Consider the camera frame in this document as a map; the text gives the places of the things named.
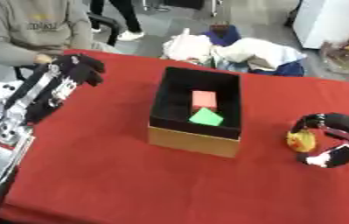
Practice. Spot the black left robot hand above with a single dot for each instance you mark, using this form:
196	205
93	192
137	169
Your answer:
75	76

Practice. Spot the pile of white bags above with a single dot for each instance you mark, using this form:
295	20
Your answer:
231	51

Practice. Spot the pink block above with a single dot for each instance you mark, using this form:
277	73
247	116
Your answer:
204	99

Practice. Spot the white cabinet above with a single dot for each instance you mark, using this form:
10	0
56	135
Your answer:
330	22

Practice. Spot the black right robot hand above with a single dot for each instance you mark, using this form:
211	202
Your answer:
341	124

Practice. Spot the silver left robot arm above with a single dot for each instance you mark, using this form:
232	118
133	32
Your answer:
1	145

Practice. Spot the brown clutter pile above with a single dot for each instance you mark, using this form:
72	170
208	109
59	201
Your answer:
343	57

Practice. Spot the seated person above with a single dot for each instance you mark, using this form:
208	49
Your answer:
29	27

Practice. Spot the green block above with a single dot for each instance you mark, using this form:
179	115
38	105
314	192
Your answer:
206	117

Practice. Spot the cardboard box with black inside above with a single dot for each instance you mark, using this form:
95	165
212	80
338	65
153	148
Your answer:
195	116

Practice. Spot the yellow toy fruit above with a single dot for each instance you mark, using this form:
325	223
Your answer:
301	140

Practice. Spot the person's hand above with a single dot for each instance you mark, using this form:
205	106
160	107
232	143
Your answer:
43	59

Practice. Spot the blue bag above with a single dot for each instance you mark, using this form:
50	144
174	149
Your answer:
256	55

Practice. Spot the standing person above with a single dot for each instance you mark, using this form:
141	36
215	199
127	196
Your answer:
118	17

